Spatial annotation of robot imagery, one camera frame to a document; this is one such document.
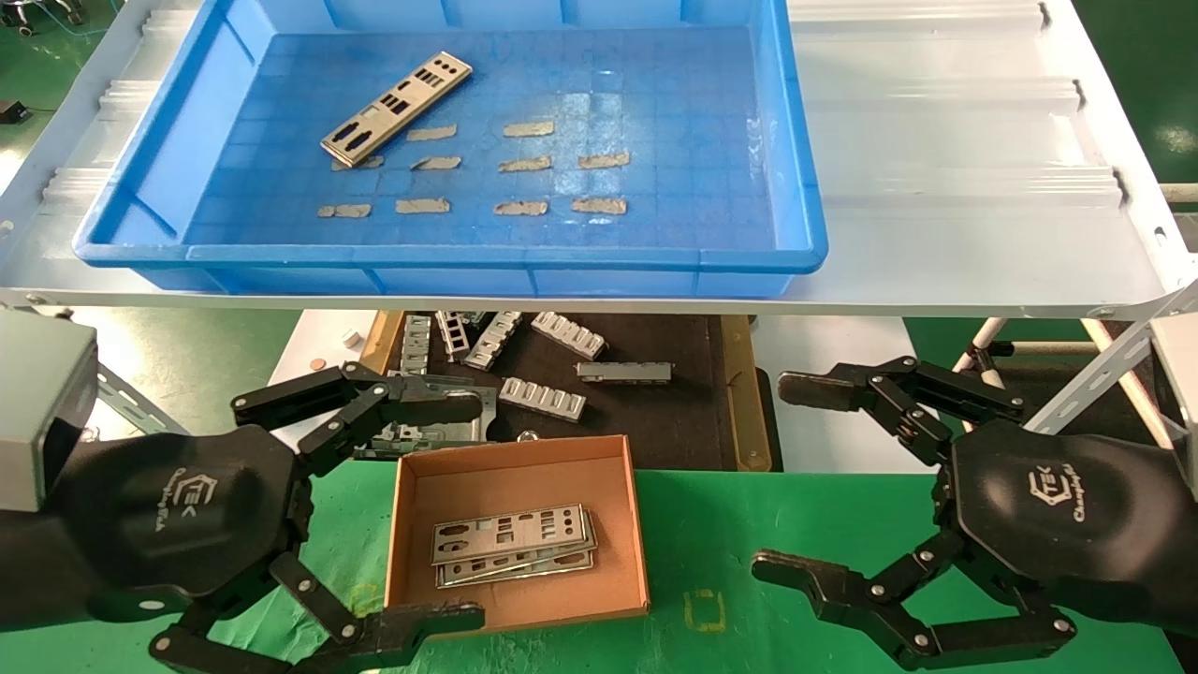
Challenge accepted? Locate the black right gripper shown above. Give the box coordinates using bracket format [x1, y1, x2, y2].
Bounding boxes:
[752, 356, 1198, 671]

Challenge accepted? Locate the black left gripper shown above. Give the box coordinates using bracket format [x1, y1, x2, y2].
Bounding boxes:
[51, 360, 488, 674]

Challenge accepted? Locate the brown cardboard box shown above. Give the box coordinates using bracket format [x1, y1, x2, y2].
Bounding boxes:
[384, 433, 651, 639]

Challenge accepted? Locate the blue plastic tray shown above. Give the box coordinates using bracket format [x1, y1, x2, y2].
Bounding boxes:
[72, 0, 829, 299]

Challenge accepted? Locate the large grey metal plate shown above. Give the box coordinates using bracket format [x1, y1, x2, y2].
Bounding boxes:
[356, 373, 498, 460]

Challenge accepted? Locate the green table cloth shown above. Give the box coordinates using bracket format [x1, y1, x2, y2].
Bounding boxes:
[0, 454, 1190, 674]

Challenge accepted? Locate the perforated white shelf brace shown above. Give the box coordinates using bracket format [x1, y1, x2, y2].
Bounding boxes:
[1025, 281, 1198, 433]
[94, 363, 188, 437]

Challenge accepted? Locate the plain grey metal bar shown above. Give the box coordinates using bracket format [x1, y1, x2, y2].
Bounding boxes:
[576, 361, 674, 384]

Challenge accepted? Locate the white metal shelf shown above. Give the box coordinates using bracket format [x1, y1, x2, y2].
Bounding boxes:
[0, 0, 1198, 324]

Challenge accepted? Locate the black office chair base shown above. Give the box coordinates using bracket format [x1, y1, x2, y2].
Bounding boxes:
[0, 0, 87, 37]

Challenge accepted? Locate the grey slotted metal bracket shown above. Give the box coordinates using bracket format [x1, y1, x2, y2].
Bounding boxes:
[401, 315, 432, 375]
[435, 312, 472, 364]
[464, 312, 523, 372]

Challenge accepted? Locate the ribbed grey metal bracket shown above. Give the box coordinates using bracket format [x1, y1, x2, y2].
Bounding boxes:
[498, 377, 588, 422]
[531, 312, 607, 361]

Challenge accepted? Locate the white pipe rack frame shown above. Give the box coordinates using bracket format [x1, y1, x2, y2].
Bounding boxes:
[945, 316, 1176, 450]

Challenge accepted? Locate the dark tray with wooden frame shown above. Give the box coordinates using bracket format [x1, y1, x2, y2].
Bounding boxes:
[360, 312, 774, 474]

